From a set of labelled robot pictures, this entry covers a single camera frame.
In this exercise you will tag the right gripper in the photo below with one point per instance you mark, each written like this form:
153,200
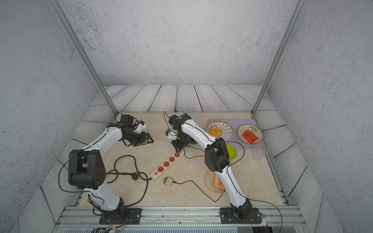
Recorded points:
178,147

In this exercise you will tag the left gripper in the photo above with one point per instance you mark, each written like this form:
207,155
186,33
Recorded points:
143,141

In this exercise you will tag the white red power strip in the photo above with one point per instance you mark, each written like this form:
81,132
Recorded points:
167,164

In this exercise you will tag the dark grey desk fan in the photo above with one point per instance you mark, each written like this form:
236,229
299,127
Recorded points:
192,141

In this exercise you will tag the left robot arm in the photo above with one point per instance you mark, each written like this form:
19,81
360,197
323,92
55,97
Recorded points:
87,170

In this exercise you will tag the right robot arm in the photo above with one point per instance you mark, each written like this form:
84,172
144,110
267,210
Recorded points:
184,129

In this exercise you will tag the pink USB power adapter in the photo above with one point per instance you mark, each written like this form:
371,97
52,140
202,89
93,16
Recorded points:
168,181

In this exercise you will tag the orange desk fan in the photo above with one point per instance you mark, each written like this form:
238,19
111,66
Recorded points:
217,184

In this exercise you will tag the knotted bread roll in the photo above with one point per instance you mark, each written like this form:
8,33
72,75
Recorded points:
215,131

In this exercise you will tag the lime green bowl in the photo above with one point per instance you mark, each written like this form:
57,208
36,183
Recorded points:
232,152

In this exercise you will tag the lilac plastic tray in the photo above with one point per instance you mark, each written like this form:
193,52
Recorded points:
236,123

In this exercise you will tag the beige plate with leaf pattern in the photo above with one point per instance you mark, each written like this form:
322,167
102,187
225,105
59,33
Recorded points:
253,129

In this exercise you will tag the clear plastic cup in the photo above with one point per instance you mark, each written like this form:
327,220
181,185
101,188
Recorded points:
260,151

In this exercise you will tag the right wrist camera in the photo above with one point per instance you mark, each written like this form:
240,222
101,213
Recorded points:
171,135

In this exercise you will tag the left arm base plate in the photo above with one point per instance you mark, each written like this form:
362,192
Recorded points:
129,216

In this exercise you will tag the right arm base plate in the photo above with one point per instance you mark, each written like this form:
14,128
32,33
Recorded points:
227,217

